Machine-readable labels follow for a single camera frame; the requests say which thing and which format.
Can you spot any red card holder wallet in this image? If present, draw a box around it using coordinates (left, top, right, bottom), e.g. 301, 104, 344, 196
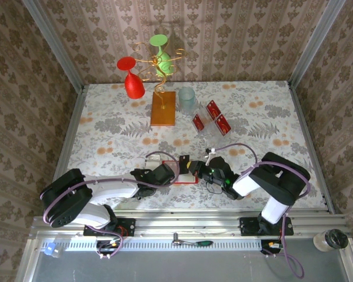
161, 160, 199, 184

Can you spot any red credit card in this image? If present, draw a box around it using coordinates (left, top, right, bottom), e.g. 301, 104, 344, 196
192, 113, 207, 132
205, 99, 222, 118
214, 114, 232, 136

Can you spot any clear glass tumbler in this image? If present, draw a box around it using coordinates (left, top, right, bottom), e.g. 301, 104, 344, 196
178, 86, 197, 114

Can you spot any grey metal panel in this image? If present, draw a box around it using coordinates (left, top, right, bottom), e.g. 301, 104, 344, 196
16, 238, 353, 282

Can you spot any red wine glass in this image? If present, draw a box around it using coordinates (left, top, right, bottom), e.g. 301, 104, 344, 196
116, 56, 146, 99

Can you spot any green wine glass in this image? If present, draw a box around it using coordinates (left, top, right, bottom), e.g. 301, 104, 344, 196
149, 34, 177, 78

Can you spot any blue white connector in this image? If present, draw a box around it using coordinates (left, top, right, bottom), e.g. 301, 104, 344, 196
42, 241, 65, 259

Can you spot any glass jar black lid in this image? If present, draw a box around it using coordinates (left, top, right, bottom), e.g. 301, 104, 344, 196
313, 229, 349, 253

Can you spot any aluminium front frame rail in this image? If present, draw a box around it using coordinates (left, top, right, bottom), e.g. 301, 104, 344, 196
29, 209, 349, 239

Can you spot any gold wire rack wooden base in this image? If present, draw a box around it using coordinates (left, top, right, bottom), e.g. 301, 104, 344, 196
134, 42, 188, 127

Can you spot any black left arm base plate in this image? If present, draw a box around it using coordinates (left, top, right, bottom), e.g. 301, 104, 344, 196
82, 217, 136, 237

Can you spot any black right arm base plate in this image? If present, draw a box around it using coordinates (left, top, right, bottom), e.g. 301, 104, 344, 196
239, 216, 294, 237

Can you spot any ratchet wrench green handle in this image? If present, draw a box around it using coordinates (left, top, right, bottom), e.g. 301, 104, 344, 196
172, 233, 214, 247

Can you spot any slotted grey cable duct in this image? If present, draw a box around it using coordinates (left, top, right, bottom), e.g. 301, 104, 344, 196
39, 239, 264, 252

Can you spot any aluminium side rail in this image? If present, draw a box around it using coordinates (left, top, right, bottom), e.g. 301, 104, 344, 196
46, 85, 88, 211
287, 80, 336, 214

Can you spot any aluminium frame post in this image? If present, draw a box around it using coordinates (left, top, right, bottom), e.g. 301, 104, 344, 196
22, 0, 86, 94
288, 0, 347, 89

